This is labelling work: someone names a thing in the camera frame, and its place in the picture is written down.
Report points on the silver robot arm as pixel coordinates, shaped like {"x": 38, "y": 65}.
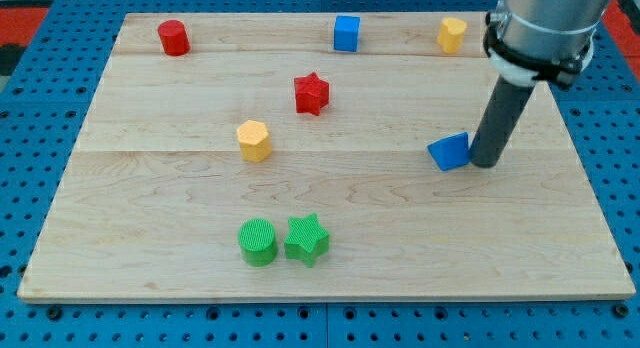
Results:
{"x": 529, "y": 41}

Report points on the blue triangle block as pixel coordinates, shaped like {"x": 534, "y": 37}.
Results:
{"x": 450, "y": 152}

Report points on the yellow hexagon block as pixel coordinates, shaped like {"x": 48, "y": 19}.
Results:
{"x": 254, "y": 141}

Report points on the green star block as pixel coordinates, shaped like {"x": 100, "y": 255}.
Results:
{"x": 307, "y": 239}

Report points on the red star block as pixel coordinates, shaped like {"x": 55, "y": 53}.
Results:
{"x": 312, "y": 94}

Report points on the green cylinder block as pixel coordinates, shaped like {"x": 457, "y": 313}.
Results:
{"x": 257, "y": 239}

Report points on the light wooden board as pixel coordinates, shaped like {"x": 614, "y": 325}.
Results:
{"x": 155, "y": 190}

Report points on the blue cube block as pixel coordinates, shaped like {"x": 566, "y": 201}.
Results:
{"x": 346, "y": 33}

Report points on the red cylinder block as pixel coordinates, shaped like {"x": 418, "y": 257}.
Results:
{"x": 174, "y": 38}

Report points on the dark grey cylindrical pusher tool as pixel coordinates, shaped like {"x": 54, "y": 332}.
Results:
{"x": 498, "y": 122}

